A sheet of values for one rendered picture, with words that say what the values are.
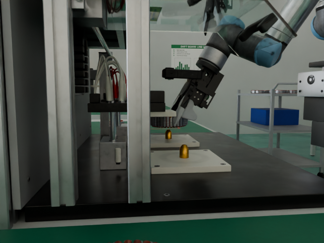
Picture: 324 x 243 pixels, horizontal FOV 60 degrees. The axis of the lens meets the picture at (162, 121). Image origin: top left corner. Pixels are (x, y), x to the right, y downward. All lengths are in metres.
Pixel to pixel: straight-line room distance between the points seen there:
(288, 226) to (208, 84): 0.52
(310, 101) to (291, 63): 5.72
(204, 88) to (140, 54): 0.45
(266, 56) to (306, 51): 6.31
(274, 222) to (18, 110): 0.36
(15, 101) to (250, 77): 6.18
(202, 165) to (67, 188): 0.25
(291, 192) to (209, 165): 0.15
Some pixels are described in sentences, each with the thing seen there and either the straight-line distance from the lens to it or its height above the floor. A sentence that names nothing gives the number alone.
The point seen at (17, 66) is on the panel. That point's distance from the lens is 0.40.
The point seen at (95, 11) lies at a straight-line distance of 0.45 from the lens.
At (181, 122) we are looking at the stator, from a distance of 0.78.
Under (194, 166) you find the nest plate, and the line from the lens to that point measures 0.53.
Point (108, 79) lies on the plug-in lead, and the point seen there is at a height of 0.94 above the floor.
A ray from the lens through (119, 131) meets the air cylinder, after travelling 0.78.
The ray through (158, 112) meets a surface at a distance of 0.54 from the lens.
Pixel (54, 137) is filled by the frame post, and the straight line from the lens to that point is 0.38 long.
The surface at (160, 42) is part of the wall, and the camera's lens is 6.01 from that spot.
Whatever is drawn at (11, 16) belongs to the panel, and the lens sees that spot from 0.40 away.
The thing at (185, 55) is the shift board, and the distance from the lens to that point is 6.05.
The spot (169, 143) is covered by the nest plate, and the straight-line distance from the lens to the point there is 0.76.
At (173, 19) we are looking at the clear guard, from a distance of 0.58.
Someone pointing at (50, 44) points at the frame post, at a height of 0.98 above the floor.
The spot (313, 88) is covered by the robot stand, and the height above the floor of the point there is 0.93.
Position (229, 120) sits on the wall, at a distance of 6.30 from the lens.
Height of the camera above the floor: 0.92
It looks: 6 degrees down
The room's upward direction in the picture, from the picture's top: straight up
